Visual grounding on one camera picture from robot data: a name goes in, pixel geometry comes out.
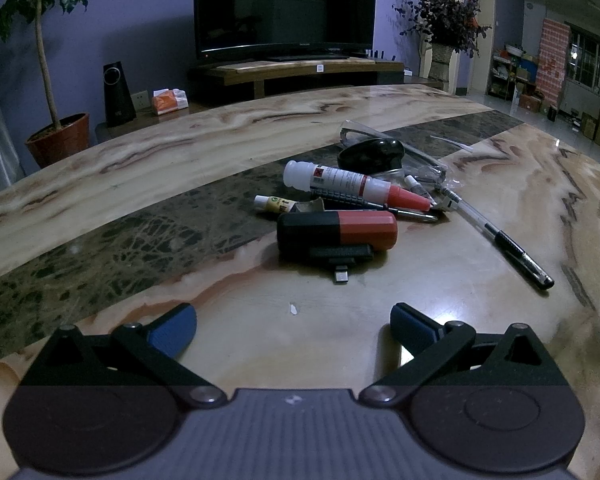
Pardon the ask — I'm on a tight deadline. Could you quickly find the orange tissue pack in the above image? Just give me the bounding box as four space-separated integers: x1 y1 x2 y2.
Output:
151 88 190 116

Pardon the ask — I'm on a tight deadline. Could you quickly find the black clear pen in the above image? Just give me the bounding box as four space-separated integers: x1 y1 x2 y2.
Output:
439 186 555 291

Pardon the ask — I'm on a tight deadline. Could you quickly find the black speaker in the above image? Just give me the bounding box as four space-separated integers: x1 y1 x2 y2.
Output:
103 61 137 127

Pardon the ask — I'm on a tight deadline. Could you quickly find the potted tree terracotta pot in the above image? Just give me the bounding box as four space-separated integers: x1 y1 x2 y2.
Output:
0 0 110 170

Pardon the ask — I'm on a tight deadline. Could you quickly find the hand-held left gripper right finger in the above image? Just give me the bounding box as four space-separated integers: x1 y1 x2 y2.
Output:
358 302 572 408

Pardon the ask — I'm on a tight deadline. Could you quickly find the dried bouquet in vase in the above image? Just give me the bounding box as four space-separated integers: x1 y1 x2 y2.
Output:
393 0 493 92

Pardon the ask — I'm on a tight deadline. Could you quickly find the black flat television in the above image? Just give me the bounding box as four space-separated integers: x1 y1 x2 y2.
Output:
193 0 379 65

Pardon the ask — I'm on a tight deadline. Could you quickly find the black glossy mouse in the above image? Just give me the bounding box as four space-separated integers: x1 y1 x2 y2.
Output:
337 138 406 179

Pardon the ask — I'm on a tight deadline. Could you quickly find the barred window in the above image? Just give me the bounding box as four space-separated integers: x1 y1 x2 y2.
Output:
567 25 600 86

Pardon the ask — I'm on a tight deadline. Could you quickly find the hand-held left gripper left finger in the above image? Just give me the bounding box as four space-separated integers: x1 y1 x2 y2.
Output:
24 303 228 407

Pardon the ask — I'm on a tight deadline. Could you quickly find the black red power bank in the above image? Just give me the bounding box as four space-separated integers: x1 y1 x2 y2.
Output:
276 210 399 283

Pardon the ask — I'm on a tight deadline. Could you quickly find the small white tube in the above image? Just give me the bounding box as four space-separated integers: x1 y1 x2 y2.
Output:
405 175 438 206

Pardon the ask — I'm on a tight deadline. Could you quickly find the clear plastic wrapper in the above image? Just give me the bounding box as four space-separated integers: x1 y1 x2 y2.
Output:
430 177 463 199

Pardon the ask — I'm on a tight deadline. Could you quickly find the wooden television stand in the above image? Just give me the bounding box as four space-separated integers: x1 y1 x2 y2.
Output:
187 55 406 103

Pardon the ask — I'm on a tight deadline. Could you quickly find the dark low side cabinet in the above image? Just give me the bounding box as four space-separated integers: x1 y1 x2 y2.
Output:
95 101 216 147

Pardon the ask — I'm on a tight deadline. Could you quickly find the white glue bottle red tip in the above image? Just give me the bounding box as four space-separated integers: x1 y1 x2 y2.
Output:
283 160 432 212

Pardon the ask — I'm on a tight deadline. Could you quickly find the black handled screwdriver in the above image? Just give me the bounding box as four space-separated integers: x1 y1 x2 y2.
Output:
310 189 441 222

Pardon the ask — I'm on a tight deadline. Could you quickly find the red brick pattern panel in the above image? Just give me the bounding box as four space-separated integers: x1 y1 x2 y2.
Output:
535 17 571 106

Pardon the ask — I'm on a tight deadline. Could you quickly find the small tube yellow label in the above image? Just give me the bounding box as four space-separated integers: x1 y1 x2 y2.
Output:
253 195 326 216

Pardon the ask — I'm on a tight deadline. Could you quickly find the storage shelf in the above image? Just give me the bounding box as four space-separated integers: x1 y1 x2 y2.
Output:
487 42 543 111

